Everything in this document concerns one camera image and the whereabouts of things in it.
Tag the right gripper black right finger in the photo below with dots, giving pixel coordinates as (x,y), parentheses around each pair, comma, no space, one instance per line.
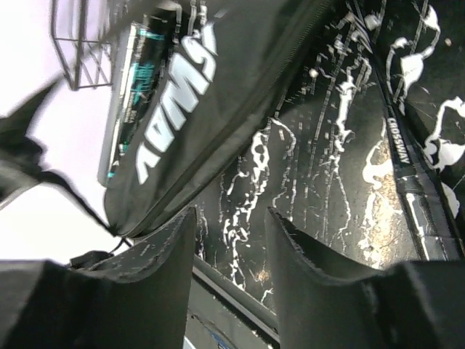
(326,300)

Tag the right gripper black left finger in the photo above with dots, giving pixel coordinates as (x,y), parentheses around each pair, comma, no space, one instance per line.
(137,299)

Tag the black racket bag Crossway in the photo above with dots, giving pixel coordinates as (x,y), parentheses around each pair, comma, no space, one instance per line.
(221,82)

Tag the black BOKA shuttlecock tube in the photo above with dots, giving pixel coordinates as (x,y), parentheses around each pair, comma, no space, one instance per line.
(141,56)

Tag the right badminton racket black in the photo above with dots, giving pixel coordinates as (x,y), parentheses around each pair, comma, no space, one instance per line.
(429,220)

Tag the black wire basket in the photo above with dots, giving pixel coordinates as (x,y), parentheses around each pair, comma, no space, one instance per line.
(85,36)

